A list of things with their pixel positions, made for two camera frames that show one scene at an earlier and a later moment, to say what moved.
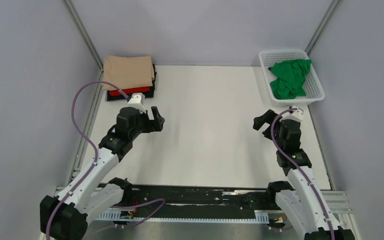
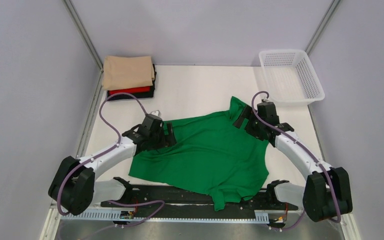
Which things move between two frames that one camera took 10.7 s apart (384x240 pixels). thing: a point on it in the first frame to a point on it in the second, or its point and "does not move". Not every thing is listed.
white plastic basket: x=291 y=77 does not move
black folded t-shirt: x=147 y=93 does not move
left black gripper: x=152 y=125 to x=166 y=140
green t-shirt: x=290 y=75 to x=212 y=156
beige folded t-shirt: x=127 y=72 does not move
